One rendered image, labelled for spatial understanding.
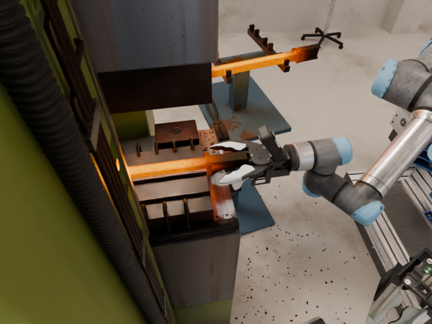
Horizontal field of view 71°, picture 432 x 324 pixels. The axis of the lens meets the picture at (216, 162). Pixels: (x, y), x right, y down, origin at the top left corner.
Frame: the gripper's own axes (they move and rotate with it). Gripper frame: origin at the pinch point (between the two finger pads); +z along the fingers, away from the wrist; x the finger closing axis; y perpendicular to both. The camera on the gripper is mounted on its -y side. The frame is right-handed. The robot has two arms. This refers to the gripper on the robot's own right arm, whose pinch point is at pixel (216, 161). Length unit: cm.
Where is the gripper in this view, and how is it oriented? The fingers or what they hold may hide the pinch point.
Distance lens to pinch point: 74.1
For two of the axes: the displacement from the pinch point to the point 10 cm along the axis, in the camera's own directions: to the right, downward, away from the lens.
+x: -1.8, -7.3, 6.6
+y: 0.0, 6.7, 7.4
